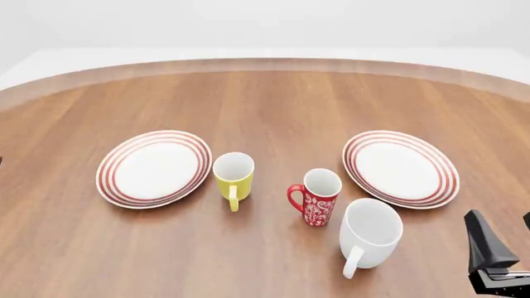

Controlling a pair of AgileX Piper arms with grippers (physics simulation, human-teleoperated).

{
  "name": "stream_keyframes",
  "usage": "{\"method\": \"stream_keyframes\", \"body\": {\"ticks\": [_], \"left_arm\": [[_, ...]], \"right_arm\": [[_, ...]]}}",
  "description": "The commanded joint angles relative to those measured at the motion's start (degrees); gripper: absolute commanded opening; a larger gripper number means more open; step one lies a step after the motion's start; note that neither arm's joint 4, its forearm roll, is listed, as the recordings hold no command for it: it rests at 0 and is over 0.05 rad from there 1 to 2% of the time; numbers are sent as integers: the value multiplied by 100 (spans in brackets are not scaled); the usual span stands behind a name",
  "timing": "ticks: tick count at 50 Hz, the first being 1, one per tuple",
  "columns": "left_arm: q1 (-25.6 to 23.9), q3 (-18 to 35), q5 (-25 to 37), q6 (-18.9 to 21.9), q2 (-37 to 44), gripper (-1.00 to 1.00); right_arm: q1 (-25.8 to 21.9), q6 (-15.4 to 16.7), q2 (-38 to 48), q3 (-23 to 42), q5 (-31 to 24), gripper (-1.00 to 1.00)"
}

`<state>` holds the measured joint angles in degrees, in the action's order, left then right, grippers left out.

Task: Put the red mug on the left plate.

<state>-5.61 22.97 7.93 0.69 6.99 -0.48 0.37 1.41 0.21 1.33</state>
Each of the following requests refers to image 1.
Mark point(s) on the red patterned mug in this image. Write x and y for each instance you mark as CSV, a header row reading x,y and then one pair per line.
x,y
316,206

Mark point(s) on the white mug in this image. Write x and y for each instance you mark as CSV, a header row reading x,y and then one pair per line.
x,y
368,245

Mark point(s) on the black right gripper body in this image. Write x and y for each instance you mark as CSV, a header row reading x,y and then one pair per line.
x,y
503,282

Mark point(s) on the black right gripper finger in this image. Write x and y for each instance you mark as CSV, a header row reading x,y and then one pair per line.
x,y
527,219
486,245

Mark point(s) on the yellow mug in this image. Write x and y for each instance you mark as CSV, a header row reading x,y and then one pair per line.
x,y
234,183

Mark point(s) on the white plate with red rings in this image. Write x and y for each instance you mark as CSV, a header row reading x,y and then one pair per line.
x,y
155,169
399,169

